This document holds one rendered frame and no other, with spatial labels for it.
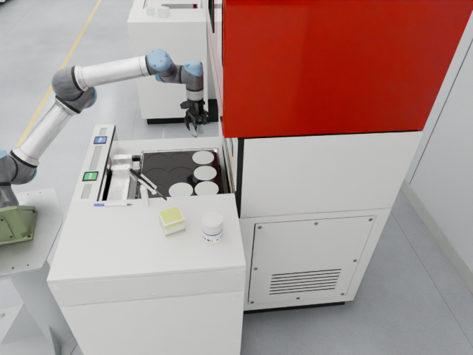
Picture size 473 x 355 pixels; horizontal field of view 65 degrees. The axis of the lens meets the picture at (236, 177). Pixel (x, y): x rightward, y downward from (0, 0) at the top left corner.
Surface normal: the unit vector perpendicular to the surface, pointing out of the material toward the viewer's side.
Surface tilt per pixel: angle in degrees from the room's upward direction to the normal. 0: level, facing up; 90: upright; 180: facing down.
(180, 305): 90
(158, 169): 0
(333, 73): 90
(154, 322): 90
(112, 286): 90
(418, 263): 0
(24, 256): 0
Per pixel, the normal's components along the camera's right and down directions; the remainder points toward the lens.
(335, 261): 0.11, 0.65
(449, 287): 0.03, -0.76
